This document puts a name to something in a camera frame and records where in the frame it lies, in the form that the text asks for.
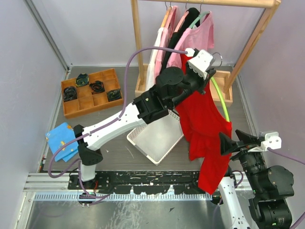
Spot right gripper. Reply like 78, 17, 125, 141
219, 127, 266, 193

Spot green plastic hanger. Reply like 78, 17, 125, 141
210, 52, 230, 122

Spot red t shirt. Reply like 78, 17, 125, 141
175, 53, 233, 195

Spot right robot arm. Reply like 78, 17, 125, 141
219, 130, 295, 229

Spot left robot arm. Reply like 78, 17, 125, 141
73, 67, 216, 189

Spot white t shirt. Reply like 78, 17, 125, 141
145, 27, 164, 91

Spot light pink t shirt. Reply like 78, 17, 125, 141
154, 6, 178, 75

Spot black t shirt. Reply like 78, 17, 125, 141
162, 7, 201, 69

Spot mint green hanger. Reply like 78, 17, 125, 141
188, 0, 211, 29

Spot pink hanger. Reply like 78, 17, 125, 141
174, 1, 189, 32

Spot orange hanger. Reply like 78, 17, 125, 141
161, 2, 172, 28

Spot wooden clothes rack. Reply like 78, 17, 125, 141
130, 0, 282, 107

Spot white perforated plastic basket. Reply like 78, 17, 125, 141
127, 111, 183, 165

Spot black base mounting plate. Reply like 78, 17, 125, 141
83, 170, 208, 195

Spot rolled dark patterned sock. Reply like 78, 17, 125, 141
107, 88, 122, 102

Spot rolled black sock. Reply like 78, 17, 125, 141
89, 81, 105, 94

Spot wooden compartment tray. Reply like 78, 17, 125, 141
61, 69, 124, 119

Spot rolled green sock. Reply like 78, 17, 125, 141
75, 73, 89, 87

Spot blue folded cloth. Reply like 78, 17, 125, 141
45, 122, 78, 162

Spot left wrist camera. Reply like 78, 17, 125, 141
185, 48, 215, 79

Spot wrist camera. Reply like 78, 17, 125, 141
185, 48, 215, 79
259, 131, 282, 151

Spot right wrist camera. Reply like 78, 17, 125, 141
259, 131, 282, 151

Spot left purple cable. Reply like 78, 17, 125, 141
48, 46, 187, 205

